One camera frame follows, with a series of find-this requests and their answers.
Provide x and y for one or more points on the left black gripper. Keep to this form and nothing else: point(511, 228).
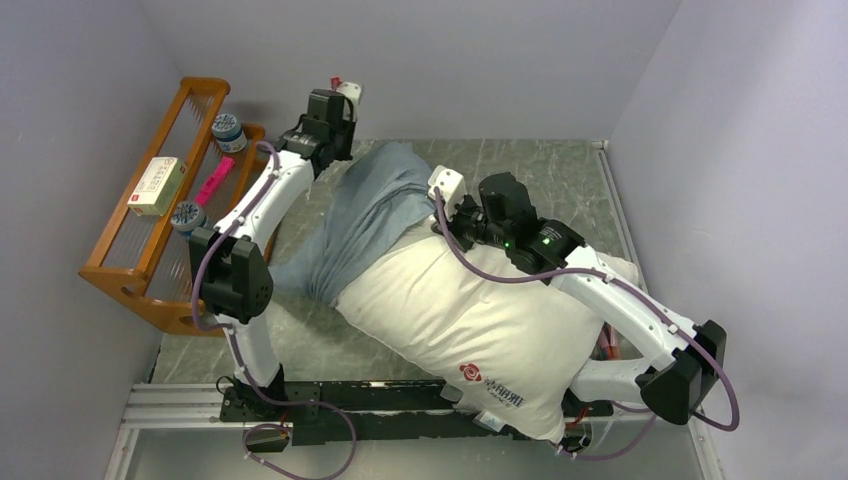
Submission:
point(349, 124)

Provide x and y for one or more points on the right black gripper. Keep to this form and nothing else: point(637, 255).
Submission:
point(453, 224)

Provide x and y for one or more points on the blue grey pillow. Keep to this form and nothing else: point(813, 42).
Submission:
point(376, 200)

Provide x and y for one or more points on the white pillow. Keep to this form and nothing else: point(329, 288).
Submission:
point(511, 348)

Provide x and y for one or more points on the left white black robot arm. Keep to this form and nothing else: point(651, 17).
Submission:
point(232, 285)

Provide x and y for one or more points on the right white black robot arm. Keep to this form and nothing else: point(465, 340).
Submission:
point(679, 374)

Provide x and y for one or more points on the blue white round jar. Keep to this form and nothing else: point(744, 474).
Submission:
point(228, 133)

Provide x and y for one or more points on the pink marker pen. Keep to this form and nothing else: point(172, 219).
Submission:
point(214, 180)

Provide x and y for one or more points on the wooden slatted rack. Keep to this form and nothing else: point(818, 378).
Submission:
point(142, 262)

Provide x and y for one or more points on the pink small bottle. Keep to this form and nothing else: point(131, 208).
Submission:
point(608, 345)

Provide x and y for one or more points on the white cardboard box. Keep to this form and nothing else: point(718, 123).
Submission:
point(157, 187)

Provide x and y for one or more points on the black base crossbar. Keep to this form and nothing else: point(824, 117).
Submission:
point(393, 410)

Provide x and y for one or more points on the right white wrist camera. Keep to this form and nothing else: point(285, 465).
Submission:
point(452, 186)

